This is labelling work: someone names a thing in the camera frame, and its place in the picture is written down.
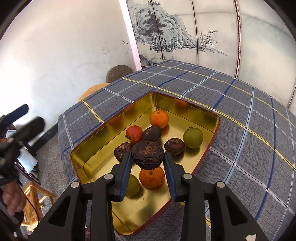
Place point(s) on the orange tangerine in box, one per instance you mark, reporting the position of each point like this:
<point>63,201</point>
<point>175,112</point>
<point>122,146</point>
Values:
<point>159,118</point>

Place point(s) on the wooden stool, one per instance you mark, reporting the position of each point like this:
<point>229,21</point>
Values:
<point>35,195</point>

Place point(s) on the grey plaid tablecloth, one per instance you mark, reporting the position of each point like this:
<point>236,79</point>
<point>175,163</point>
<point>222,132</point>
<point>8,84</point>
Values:
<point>253,151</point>

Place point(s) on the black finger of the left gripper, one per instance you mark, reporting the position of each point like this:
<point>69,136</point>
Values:
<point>10,118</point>
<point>28,132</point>

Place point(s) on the painted folding screen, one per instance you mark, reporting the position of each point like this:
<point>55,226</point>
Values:
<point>247,40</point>

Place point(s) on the red gold tin box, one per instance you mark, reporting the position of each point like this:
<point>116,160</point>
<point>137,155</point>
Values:
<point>95,156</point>

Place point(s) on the green round fruit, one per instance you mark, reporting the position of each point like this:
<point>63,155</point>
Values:
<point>133,186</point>

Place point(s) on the orange round cushion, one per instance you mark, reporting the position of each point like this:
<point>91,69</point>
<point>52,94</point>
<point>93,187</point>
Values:
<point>92,90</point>

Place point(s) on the dark wrinkled fruit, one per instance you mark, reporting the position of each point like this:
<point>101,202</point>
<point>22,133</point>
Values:
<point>120,151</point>
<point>147,154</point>
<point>174,146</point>

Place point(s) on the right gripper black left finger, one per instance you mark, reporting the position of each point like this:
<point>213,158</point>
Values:
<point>66,218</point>

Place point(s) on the person left hand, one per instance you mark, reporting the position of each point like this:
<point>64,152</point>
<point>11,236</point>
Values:
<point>13,198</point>

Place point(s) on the red fruit in box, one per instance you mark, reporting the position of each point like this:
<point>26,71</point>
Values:
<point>133,133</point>

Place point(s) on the dark fruit in box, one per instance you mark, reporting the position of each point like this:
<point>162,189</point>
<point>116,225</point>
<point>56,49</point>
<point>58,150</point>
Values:
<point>153,133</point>

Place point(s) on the orange tangerine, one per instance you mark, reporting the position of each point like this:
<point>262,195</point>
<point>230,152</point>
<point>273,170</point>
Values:
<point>153,178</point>
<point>159,118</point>

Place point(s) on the green fruit with stem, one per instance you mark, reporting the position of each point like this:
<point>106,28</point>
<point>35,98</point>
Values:
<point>193,137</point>

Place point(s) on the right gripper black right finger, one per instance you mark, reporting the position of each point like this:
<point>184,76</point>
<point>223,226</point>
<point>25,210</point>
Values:
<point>229,218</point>

